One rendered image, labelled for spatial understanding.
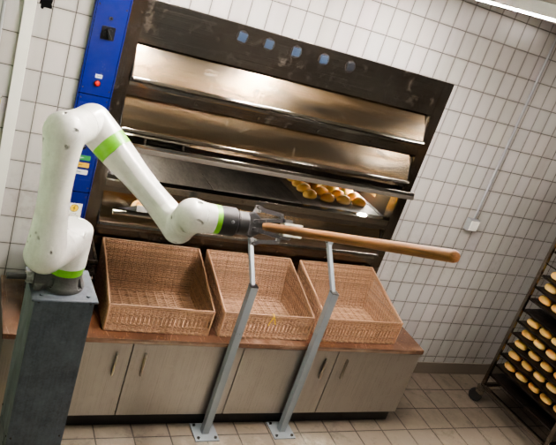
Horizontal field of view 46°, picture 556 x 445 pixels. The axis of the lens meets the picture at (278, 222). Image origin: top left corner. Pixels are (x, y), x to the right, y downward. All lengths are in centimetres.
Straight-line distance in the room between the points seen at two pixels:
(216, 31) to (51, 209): 160
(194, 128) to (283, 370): 142
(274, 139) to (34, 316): 182
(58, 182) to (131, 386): 170
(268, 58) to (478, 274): 234
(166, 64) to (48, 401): 169
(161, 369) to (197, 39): 167
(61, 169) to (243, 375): 199
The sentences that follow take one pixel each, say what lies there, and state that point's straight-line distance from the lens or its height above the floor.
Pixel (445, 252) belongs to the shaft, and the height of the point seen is 196.
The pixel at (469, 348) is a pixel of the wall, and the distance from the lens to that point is 537.
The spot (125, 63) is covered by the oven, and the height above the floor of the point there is 178.
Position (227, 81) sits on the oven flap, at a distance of 347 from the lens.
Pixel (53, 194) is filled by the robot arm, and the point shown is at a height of 161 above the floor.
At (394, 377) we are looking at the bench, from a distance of 424.
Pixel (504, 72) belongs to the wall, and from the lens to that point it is 433.
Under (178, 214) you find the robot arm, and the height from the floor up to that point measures 166.
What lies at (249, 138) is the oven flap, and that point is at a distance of 361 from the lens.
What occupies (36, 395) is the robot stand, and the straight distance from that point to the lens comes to 258.
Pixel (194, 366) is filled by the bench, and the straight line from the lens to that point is 355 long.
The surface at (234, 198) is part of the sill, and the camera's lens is 372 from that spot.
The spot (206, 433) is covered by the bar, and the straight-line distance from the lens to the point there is 382.
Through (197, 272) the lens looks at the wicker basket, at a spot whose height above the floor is 74.
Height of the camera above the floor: 242
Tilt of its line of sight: 20 degrees down
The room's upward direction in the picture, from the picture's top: 19 degrees clockwise
